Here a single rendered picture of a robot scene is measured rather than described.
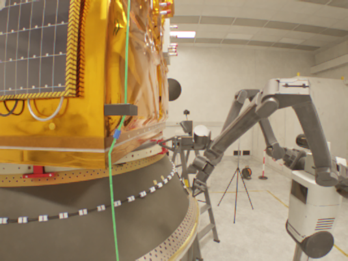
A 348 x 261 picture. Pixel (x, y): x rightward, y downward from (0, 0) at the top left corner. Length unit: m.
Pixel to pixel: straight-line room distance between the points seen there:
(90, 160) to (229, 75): 8.93
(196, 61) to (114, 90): 8.64
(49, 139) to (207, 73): 8.68
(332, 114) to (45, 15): 7.31
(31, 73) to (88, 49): 0.16
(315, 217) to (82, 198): 1.04
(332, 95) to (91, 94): 7.20
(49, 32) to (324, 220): 1.23
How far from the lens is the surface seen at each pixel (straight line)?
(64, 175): 0.93
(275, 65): 10.30
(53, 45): 0.56
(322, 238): 1.11
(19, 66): 0.61
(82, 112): 0.52
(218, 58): 9.34
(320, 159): 0.74
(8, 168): 0.95
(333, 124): 7.39
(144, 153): 1.07
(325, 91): 7.21
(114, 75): 0.55
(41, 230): 0.93
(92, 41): 0.55
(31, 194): 0.95
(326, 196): 1.00
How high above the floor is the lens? 1.89
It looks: 4 degrees down
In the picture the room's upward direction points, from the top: straight up
